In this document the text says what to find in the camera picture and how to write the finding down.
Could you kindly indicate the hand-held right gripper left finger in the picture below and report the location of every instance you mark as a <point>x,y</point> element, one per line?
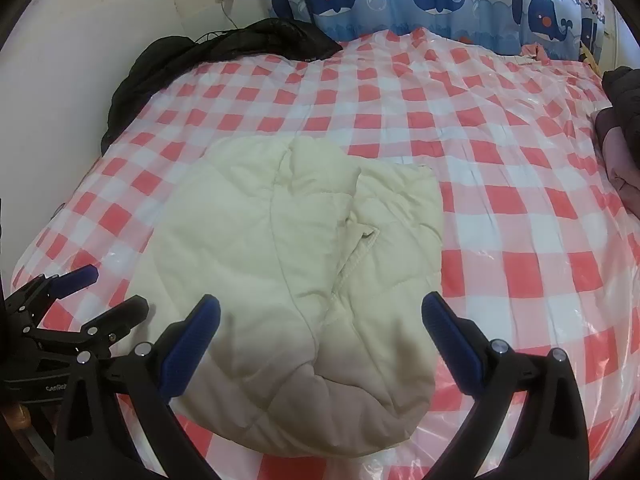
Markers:
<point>195,340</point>

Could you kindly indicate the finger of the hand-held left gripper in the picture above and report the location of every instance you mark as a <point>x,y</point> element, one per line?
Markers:
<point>80,275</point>
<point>125,312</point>

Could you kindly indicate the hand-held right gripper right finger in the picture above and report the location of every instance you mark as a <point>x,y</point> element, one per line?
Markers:
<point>450,340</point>

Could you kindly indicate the cream quilted jacket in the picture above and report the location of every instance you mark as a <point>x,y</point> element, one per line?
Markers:
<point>250,240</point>

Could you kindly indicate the pink white checkered bed cover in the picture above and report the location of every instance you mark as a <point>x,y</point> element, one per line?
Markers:
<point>500,200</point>

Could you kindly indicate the black padded jacket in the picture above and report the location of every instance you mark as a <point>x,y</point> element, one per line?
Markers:
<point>150,70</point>

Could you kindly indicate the pink ruffled cloth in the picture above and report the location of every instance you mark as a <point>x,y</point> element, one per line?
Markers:
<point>536,51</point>

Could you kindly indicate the blue whale print curtain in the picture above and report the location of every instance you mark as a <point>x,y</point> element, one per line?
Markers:
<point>390,15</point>

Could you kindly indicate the white wardrobe door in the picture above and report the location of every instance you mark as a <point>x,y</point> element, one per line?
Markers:
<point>615,45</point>

